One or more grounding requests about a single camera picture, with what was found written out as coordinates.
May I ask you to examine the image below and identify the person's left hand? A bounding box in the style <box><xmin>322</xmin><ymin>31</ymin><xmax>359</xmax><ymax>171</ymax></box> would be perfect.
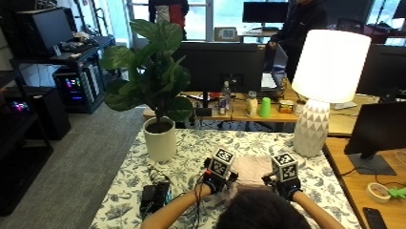
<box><xmin>202</xmin><ymin>157</ymin><xmax>239</xmax><ymax>195</ymax></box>

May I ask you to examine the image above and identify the person's right hand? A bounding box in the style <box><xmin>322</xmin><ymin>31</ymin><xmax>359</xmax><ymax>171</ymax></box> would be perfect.
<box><xmin>259</xmin><ymin>171</ymin><xmax>303</xmax><ymax>202</ymax></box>

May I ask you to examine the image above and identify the pale pink cloth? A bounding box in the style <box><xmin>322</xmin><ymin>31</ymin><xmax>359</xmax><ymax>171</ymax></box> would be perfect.
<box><xmin>230</xmin><ymin>155</ymin><xmax>275</xmax><ymax>187</ymax></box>

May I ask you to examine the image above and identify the white marker cube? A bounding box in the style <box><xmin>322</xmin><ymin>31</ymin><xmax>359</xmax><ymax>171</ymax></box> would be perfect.
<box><xmin>209</xmin><ymin>146</ymin><xmax>235</xmax><ymax>177</ymax></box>
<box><xmin>270</xmin><ymin>152</ymin><xmax>299</xmax><ymax>183</ymax></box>

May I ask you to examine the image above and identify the blue floral tablecloth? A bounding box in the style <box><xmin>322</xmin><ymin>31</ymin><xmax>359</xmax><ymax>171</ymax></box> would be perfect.
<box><xmin>89</xmin><ymin>128</ymin><xmax>363</xmax><ymax>229</ymax></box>

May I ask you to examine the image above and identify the wooden desk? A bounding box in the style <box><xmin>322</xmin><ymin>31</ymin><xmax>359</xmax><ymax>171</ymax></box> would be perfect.
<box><xmin>142</xmin><ymin>79</ymin><xmax>382</xmax><ymax>137</ymax></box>
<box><xmin>322</xmin><ymin>136</ymin><xmax>406</xmax><ymax>229</ymax></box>

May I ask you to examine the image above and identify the black battery pack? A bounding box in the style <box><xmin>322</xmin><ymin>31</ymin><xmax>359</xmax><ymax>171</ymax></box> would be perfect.
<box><xmin>140</xmin><ymin>180</ymin><xmax>172</xmax><ymax>215</ymax></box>

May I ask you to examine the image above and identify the white plant pot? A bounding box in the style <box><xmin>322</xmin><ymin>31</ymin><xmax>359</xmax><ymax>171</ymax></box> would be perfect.
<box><xmin>142</xmin><ymin>116</ymin><xmax>177</xmax><ymax>163</ymax></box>

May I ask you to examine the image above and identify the green plastic cup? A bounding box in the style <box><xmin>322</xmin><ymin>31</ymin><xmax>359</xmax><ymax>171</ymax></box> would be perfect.
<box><xmin>257</xmin><ymin>96</ymin><xmax>273</xmax><ymax>119</ymax></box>

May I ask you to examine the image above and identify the drinks can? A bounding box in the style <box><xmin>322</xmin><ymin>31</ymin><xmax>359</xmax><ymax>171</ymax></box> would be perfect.
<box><xmin>217</xmin><ymin>94</ymin><xmax>227</xmax><ymax>115</ymax></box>

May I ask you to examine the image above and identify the yellow jar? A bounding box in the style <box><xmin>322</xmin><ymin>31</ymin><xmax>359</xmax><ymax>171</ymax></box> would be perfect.
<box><xmin>278</xmin><ymin>99</ymin><xmax>295</xmax><ymax>115</ymax></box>

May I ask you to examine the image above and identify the roll of tape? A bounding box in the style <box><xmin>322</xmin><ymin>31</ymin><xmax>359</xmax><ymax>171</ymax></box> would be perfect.
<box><xmin>365</xmin><ymin>182</ymin><xmax>392</xmax><ymax>204</ymax></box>

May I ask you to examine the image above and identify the clear water bottle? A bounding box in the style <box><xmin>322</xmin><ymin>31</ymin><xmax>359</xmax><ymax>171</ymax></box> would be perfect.
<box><xmin>221</xmin><ymin>80</ymin><xmax>233</xmax><ymax>113</ymax></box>

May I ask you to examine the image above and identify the black smartphone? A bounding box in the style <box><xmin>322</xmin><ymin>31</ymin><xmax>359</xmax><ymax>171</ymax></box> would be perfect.
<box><xmin>362</xmin><ymin>207</ymin><xmax>389</xmax><ymax>229</ymax></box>

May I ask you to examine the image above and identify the black computer monitor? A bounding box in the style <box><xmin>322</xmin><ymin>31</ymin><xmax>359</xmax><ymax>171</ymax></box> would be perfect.
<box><xmin>172</xmin><ymin>42</ymin><xmax>266</xmax><ymax>117</ymax></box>
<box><xmin>342</xmin><ymin>100</ymin><xmax>406</xmax><ymax>177</ymax></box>
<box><xmin>241</xmin><ymin>1</ymin><xmax>290</xmax><ymax>31</ymax></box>
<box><xmin>355</xmin><ymin>43</ymin><xmax>406</xmax><ymax>100</ymax></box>

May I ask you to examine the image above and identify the green toy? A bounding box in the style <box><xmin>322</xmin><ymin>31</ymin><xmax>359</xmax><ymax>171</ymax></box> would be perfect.
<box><xmin>386</xmin><ymin>186</ymin><xmax>406</xmax><ymax>200</ymax></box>

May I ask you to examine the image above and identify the open laptop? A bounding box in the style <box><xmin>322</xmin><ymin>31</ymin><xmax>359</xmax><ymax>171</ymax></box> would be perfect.
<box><xmin>259</xmin><ymin>42</ymin><xmax>289</xmax><ymax>94</ymax></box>

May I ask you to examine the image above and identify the green leafy plant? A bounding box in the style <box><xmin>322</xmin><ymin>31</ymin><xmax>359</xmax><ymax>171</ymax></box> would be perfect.
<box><xmin>98</xmin><ymin>18</ymin><xmax>195</xmax><ymax>126</ymax></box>

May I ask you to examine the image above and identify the white table lamp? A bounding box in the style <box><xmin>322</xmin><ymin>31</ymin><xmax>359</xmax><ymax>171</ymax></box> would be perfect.
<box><xmin>290</xmin><ymin>29</ymin><xmax>373</xmax><ymax>158</ymax></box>

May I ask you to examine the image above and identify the checkerboard calibration board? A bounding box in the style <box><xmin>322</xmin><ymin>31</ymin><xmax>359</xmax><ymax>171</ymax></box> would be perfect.
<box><xmin>213</xmin><ymin>27</ymin><xmax>241</xmax><ymax>43</ymax></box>

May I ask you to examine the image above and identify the computer tower with coloured lights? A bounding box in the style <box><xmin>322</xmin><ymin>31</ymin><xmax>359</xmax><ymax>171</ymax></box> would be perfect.
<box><xmin>52</xmin><ymin>65</ymin><xmax>105</xmax><ymax>115</ymax></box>

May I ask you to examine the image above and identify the black cabinet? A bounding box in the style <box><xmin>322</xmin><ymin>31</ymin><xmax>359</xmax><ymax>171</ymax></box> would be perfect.
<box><xmin>0</xmin><ymin>85</ymin><xmax>72</xmax><ymax>141</ymax></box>

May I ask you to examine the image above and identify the black shelf unit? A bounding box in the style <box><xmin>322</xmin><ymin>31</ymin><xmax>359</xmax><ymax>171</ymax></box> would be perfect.
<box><xmin>0</xmin><ymin>71</ymin><xmax>54</xmax><ymax>218</ymax></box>

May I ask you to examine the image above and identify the black shelf table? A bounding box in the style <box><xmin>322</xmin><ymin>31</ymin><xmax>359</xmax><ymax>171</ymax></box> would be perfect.
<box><xmin>10</xmin><ymin>35</ymin><xmax>117</xmax><ymax>115</ymax></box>

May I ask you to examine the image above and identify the large black box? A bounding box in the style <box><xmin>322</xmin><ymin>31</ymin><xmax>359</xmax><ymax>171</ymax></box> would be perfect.
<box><xmin>13</xmin><ymin>7</ymin><xmax>78</xmax><ymax>58</ymax></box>

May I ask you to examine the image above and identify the black glove cable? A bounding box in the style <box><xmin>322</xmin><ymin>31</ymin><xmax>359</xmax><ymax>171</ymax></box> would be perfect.
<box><xmin>185</xmin><ymin>176</ymin><xmax>209</xmax><ymax>229</ymax></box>

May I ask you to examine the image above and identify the black monitor cable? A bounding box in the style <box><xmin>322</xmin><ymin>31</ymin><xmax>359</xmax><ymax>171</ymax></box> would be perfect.
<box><xmin>339</xmin><ymin>165</ymin><xmax>406</xmax><ymax>189</ymax></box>

